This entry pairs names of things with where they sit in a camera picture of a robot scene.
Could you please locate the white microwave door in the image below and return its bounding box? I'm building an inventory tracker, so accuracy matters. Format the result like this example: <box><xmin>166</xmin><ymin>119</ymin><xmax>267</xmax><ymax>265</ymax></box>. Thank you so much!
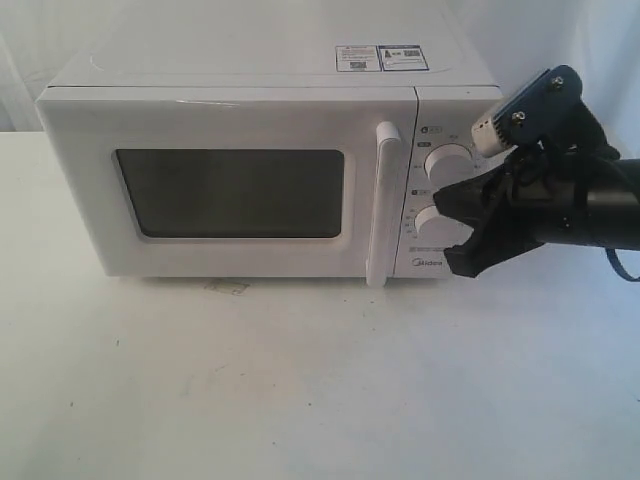
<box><xmin>37</xmin><ymin>87</ymin><xmax>418</xmax><ymax>286</ymax></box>

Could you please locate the upper white control knob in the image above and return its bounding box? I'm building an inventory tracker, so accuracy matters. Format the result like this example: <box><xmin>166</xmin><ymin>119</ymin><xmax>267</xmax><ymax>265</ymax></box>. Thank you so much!
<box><xmin>424</xmin><ymin>144</ymin><xmax>475</xmax><ymax>186</ymax></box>

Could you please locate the right blue label sticker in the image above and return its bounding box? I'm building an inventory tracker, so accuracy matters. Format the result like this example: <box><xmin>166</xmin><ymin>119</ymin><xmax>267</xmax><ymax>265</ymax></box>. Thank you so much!
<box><xmin>378</xmin><ymin>45</ymin><xmax>429</xmax><ymax>72</ymax></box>

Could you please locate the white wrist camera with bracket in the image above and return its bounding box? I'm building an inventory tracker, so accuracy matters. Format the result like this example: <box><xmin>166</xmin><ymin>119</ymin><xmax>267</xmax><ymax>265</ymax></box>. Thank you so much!
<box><xmin>471</xmin><ymin>65</ymin><xmax>583</xmax><ymax>158</ymax></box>

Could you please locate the clear tape patch on table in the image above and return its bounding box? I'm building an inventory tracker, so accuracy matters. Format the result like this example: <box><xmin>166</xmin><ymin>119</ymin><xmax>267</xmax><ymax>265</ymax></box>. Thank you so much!
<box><xmin>205</xmin><ymin>279</ymin><xmax>249</xmax><ymax>296</ymax></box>

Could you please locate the white control knob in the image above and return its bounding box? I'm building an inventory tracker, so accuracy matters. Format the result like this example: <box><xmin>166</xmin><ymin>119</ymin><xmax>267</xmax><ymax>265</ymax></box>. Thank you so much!
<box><xmin>424</xmin><ymin>144</ymin><xmax>475</xmax><ymax>186</ymax></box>
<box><xmin>414</xmin><ymin>205</ymin><xmax>456</xmax><ymax>243</ymax></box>

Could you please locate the white microwave oven body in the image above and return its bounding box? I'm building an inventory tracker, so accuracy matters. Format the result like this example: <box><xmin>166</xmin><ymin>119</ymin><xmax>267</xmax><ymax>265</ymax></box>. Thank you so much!
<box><xmin>42</xmin><ymin>29</ymin><xmax>501</xmax><ymax>279</ymax></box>

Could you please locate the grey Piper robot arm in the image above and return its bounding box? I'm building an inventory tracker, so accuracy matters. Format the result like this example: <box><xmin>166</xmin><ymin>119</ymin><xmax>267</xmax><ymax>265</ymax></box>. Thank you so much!
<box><xmin>434</xmin><ymin>149</ymin><xmax>639</xmax><ymax>282</ymax></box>

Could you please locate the lower white control knob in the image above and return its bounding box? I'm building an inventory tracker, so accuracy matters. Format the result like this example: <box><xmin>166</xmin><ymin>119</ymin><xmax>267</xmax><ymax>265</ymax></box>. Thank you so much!
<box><xmin>414</xmin><ymin>205</ymin><xmax>456</xmax><ymax>243</ymax></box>

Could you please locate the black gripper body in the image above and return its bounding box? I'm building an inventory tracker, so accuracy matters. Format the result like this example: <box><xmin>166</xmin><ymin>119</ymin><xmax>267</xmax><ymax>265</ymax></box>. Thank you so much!
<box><xmin>487</xmin><ymin>149</ymin><xmax>595</xmax><ymax>250</ymax></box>

